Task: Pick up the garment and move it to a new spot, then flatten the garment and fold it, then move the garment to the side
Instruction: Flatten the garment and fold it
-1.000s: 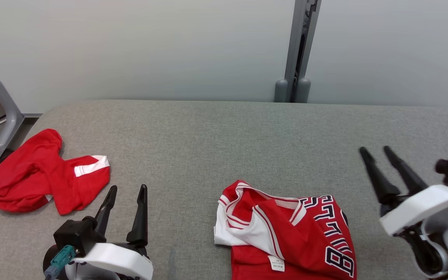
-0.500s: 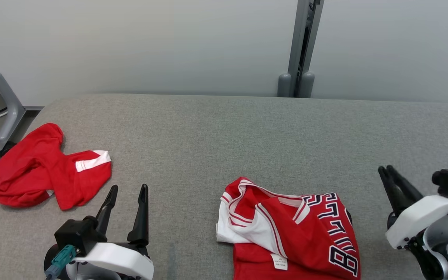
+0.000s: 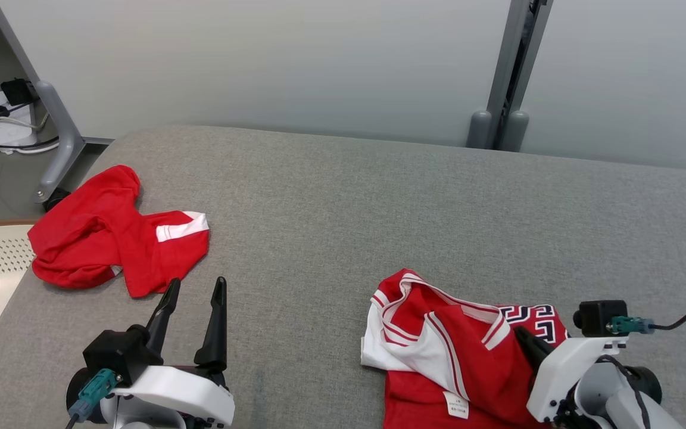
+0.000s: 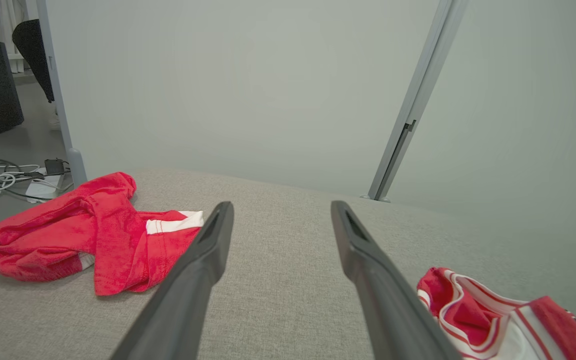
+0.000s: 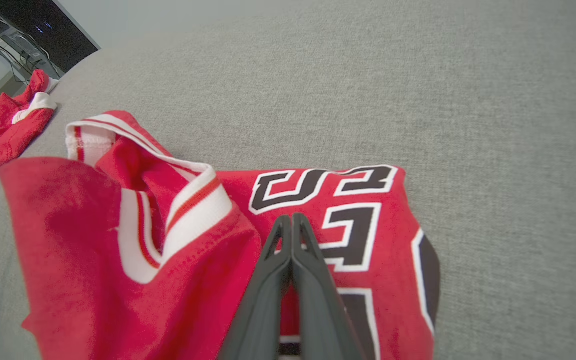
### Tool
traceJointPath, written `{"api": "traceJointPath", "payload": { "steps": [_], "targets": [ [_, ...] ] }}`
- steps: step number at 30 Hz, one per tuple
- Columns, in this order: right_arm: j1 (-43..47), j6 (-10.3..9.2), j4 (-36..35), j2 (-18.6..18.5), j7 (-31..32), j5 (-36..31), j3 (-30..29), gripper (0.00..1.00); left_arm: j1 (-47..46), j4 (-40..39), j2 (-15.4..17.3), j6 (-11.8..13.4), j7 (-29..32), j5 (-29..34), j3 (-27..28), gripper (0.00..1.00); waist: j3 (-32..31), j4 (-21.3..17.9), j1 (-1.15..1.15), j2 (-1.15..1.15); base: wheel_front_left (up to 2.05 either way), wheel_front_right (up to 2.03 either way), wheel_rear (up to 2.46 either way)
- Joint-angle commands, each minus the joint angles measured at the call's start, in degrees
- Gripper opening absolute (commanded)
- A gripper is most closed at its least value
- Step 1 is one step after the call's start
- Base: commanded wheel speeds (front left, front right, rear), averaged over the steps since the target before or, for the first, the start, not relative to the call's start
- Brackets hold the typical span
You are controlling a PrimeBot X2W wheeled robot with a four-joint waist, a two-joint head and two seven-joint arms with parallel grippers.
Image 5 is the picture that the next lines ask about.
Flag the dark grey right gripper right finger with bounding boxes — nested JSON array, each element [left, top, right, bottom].
[[292, 212, 366, 360]]

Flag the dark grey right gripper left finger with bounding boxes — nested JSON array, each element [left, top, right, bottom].
[[218, 215, 293, 360]]

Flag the red jersey with black letters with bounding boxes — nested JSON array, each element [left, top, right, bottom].
[[0, 110, 441, 360]]

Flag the red shorts with white band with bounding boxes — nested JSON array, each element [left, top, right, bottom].
[[0, 69, 59, 175]]

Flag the grey fabric sofa cushion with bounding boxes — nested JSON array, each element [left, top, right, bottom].
[[0, 0, 576, 360]]

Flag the black computer case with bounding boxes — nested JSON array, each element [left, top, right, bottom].
[[0, 0, 100, 74]]

